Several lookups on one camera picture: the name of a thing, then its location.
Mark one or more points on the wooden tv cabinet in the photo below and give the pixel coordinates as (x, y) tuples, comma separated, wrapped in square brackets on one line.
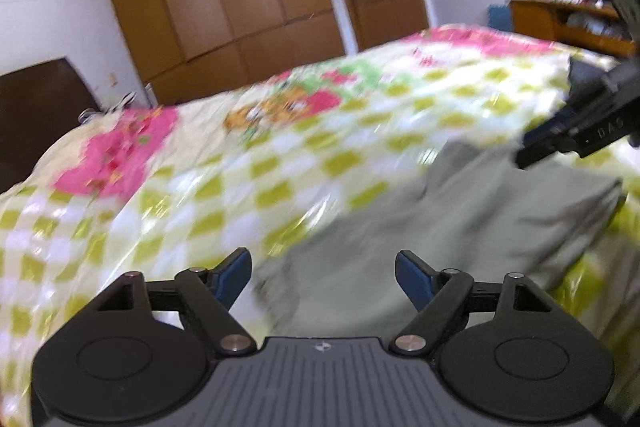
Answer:
[(593, 26)]

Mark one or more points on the blue foam floor mat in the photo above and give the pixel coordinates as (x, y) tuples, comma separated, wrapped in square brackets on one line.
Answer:
[(499, 17)]

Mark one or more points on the dark grey folded garment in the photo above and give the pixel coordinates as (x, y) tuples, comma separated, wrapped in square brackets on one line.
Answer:
[(587, 82)]

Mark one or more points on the checkered floral bed cover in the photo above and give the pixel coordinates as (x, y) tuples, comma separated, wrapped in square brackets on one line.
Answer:
[(259, 167)]

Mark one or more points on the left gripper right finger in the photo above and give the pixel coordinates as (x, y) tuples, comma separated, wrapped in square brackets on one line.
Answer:
[(441, 300)]

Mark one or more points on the grey-green linen pants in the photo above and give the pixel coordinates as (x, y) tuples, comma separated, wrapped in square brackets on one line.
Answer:
[(473, 210)]

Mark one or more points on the dark wooden headboard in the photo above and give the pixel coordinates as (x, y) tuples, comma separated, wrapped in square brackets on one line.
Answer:
[(39, 104)]

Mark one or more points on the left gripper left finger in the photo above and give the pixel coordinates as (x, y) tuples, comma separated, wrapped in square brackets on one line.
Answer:
[(206, 297)]

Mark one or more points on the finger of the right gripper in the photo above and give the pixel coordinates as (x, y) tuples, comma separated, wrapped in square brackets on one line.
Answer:
[(552, 114), (544, 141)]

